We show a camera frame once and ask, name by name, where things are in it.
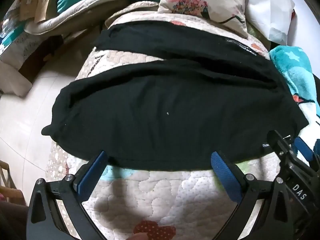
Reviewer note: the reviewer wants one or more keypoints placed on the patchwork heart-print quilt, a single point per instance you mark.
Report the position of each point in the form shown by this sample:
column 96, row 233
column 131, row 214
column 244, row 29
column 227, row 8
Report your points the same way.
column 155, row 195

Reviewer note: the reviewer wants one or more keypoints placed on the beige padded cushion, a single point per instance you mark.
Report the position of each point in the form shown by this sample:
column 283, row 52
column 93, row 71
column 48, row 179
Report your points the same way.
column 75, row 12

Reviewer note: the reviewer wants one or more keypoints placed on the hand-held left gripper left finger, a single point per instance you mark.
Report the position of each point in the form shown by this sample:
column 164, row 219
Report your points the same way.
column 92, row 172

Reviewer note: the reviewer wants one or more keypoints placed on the teal patterned fleece blanket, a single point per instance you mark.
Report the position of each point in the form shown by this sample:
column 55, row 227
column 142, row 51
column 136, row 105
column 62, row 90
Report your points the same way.
column 297, row 72

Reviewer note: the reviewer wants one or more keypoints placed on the cardboard box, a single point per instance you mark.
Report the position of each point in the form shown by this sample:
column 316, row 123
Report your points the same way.
column 27, row 5

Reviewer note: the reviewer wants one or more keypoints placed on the beige upholstered bench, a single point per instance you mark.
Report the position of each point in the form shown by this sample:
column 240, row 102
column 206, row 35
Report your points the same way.
column 17, row 50

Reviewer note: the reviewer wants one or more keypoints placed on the floral silhouette print pillow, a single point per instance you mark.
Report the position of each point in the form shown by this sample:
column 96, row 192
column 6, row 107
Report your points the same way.
column 200, row 0

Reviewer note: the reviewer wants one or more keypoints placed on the white paper bag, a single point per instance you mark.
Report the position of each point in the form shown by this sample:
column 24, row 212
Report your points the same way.
column 270, row 10

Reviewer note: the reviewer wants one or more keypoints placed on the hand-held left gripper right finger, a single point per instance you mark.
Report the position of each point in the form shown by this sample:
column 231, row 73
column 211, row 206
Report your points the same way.
column 225, row 177

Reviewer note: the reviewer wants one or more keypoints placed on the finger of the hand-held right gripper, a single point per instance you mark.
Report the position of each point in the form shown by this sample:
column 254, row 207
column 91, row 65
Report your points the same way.
column 303, row 148
column 278, row 142

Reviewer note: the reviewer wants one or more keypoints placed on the wooden chair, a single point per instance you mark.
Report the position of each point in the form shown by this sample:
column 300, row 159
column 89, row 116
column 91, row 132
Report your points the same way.
column 4, row 177

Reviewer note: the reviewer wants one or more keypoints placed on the black pants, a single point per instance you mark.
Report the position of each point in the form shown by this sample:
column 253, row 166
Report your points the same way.
column 162, row 110

